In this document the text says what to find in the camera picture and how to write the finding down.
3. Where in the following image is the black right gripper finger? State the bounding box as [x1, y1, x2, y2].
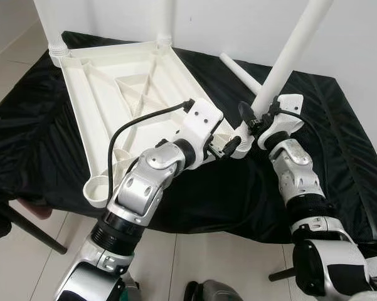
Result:
[238, 102, 257, 130]

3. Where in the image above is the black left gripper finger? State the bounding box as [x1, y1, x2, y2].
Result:
[219, 135, 243, 158]

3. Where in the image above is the white plastic children table top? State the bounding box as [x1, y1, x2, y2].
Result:
[50, 41, 265, 209]

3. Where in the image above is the grey robot right leg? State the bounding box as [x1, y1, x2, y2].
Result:
[185, 280, 243, 301]

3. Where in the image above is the grey robot leg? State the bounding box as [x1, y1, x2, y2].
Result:
[185, 280, 243, 301]
[122, 279, 143, 301]

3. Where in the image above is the grey robot left leg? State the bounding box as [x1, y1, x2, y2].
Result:
[122, 279, 143, 301]

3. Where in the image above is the black table cloth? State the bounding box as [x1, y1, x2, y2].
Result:
[0, 31, 377, 246]

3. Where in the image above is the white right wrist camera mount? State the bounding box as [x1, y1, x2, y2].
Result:
[257, 94, 305, 149]

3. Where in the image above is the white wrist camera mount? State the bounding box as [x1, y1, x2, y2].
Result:
[257, 94, 305, 149]
[174, 98, 226, 168]

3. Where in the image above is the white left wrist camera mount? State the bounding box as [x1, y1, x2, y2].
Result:
[174, 98, 226, 168]

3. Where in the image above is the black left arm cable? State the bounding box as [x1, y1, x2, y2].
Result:
[106, 98, 196, 190]

